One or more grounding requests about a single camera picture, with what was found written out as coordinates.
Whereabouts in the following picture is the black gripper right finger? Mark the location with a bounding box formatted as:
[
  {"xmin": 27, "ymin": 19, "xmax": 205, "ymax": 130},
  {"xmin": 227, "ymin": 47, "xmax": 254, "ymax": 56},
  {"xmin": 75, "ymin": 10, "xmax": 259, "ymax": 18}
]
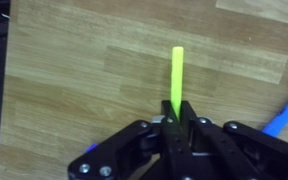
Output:
[{"xmin": 180, "ymin": 101, "xmax": 288, "ymax": 180}]

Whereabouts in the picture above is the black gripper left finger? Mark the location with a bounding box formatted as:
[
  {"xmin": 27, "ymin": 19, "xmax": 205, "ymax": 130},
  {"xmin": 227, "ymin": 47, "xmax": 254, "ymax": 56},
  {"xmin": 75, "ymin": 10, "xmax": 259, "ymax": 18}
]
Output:
[{"xmin": 67, "ymin": 100, "xmax": 198, "ymax": 180}]

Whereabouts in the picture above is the yellow pen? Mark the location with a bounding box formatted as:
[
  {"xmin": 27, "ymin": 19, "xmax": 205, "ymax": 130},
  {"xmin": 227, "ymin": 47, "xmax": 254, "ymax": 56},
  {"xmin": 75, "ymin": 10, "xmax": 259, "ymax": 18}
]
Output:
[{"xmin": 171, "ymin": 46, "xmax": 184, "ymax": 118}]

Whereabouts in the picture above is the blue pen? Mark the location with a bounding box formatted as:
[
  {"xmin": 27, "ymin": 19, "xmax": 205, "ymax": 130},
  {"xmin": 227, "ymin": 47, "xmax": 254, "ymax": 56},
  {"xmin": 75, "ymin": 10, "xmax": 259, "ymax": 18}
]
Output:
[{"xmin": 262, "ymin": 103, "xmax": 288, "ymax": 137}]

